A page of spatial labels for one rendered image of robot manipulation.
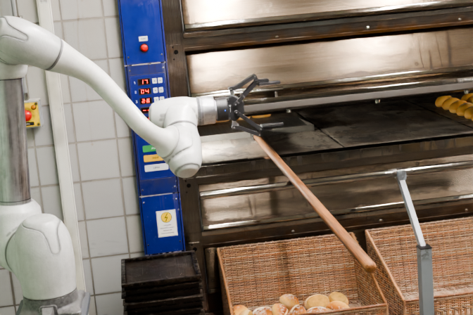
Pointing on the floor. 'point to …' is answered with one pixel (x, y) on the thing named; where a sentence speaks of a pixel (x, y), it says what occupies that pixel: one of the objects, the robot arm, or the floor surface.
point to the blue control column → (149, 15)
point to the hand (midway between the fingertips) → (277, 103)
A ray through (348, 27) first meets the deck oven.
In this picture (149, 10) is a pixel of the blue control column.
